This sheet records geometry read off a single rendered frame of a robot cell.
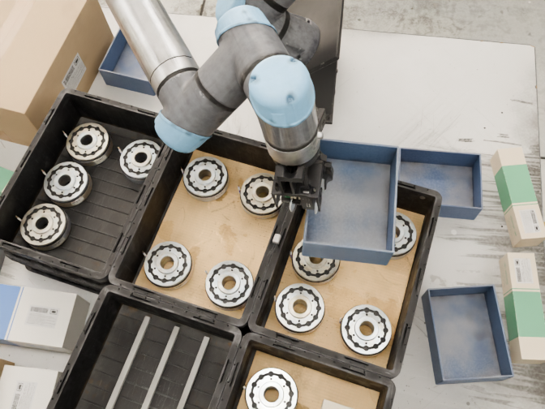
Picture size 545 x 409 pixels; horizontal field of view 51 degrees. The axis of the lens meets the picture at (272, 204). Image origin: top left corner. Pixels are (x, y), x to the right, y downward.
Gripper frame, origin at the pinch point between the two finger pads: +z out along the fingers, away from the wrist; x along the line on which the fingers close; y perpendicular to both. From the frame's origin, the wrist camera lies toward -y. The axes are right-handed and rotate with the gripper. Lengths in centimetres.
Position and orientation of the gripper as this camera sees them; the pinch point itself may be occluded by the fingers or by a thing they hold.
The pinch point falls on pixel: (309, 191)
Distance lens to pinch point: 99.0
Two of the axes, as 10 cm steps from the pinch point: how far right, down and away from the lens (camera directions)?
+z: 1.5, 4.1, 9.0
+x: 9.7, 0.9, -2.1
